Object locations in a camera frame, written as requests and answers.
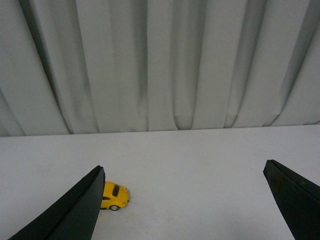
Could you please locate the yellow beetle toy car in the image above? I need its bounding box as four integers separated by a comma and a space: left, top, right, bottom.
100, 181, 130, 211

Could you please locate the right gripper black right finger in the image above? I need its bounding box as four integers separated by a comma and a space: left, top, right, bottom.
263, 159, 320, 240

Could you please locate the grey pleated curtain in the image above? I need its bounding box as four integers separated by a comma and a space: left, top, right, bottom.
0, 0, 320, 137

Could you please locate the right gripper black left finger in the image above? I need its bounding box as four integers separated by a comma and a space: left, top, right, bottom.
10, 165, 105, 240

